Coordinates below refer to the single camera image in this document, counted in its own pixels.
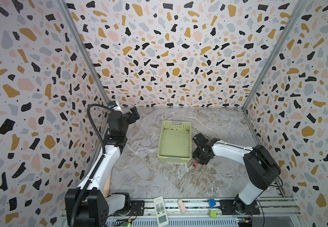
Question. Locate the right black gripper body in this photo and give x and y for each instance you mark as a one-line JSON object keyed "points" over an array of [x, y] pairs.
{"points": [[199, 152]]}

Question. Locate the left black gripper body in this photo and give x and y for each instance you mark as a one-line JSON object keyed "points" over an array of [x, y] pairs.
{"points": [[126, 122]]}

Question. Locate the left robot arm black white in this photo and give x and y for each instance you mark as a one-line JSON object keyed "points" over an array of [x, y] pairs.
{"points": [[86, 206]]}

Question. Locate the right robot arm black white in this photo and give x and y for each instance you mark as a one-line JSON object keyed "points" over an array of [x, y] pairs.
{"points": [[262, 169]]}

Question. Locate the light green plastic bin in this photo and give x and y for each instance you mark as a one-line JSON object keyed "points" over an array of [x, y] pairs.
{"points": [[175, 142]]}

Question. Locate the blue cube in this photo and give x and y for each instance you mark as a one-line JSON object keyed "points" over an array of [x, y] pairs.
{"points": [[212, 203]]}

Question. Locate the pink clip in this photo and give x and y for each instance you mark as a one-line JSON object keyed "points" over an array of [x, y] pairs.
{"points": [[182, 207]]}

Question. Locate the green cube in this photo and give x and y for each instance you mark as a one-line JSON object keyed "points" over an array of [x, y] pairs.
{"points": [[213, 214]]}

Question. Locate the white remote control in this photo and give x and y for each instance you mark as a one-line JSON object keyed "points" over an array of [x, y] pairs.
{"points": [[160, 211]]}

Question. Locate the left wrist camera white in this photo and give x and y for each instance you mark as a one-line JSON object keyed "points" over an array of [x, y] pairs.
{"points": [[114, 105]]}

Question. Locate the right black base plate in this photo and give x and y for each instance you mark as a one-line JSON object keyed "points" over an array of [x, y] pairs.
{"points": [[233, 207]]}

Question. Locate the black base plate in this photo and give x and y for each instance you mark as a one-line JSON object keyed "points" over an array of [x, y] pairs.
{"points": [[233, 207], [137, 207]]}

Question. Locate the aluminium rail frame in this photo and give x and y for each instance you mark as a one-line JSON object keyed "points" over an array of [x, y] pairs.
{"points": [[274, 212]]}

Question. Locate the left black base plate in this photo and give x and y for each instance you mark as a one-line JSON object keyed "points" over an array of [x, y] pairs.
{"points": [[137, 207]]}

